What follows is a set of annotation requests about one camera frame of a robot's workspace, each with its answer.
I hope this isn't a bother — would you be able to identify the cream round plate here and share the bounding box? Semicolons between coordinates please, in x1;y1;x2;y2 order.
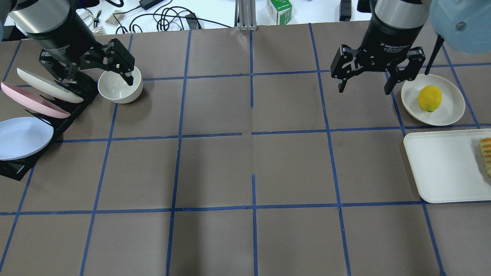
400;74;465;126

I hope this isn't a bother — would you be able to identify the light blue plate in rack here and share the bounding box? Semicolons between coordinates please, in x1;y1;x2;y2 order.
0;117;54;161

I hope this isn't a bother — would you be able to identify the black cable bundle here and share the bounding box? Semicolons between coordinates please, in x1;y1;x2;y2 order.
111;0;232;34

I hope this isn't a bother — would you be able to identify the sliced yellow bread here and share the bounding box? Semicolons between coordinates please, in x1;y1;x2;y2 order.
479;137;491;177

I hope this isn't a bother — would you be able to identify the aluminium frame post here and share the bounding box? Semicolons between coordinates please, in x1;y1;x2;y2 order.
234;0;257;31

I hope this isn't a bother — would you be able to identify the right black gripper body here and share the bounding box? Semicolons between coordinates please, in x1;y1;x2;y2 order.
345;15;424;72

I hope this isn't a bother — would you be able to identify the black power adapter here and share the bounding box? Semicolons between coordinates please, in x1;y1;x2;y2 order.
138;0;163;10

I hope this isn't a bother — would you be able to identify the yellow lemon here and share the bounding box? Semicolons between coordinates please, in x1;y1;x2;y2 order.
417;85;442;112

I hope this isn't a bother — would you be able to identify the white rectangular tray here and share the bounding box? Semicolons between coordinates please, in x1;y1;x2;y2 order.
403;129;491;203

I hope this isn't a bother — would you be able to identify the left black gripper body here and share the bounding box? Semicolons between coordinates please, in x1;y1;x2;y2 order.
29;13;105;70

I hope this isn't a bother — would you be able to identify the white ceramic bowl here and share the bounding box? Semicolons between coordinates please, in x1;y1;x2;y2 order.
98;67;143;104

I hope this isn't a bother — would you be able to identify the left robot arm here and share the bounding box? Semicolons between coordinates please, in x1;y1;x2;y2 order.
1;0;135;86

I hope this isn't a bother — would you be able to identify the pink plate in rack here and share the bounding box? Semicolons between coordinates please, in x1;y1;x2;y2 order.
1;82;71;119

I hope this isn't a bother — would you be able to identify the white plate in rack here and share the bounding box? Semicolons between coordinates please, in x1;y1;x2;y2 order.
17;67;84;104

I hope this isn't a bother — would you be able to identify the green white carton box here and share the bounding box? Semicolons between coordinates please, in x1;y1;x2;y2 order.
265;0;293;25

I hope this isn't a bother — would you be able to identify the black device on desk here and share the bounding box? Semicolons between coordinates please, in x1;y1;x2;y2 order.
339;0;351;21

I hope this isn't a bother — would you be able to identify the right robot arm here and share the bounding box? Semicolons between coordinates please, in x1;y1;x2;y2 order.
330;0;491;95

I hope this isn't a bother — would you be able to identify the black dish rack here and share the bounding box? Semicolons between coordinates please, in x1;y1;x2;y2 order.
0;75;99;181

